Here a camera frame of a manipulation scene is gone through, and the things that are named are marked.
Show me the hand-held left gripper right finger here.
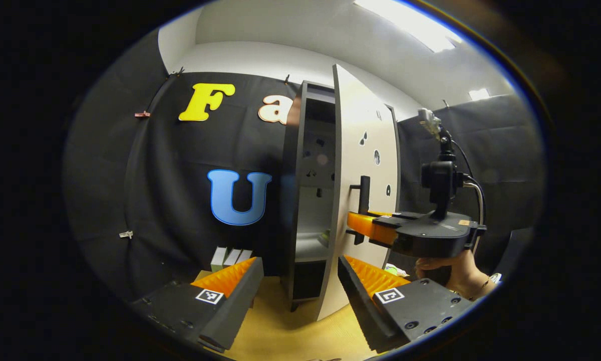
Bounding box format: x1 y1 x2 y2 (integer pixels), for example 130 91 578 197
338 254 474 354

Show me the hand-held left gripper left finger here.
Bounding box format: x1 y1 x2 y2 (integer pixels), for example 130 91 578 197
130 257 264 351

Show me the dark grey cabinet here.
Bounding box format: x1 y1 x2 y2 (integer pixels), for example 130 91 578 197
280 80 401 314

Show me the beige cabinet door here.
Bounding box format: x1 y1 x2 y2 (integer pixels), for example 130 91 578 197
317 64 397 321

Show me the white cabinet shelf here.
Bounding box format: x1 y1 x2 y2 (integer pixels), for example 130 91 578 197
294 232 331 264

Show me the black backdrop cloth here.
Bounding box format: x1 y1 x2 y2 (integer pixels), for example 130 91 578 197
62 30 547 301

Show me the long ceiling light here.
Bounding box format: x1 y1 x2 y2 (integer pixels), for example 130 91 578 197
355 0 463 54

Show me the silver cable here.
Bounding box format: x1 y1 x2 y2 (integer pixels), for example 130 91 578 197
462 182 484 226

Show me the black cable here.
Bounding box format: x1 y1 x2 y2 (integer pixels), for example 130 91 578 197
450 139 486 256

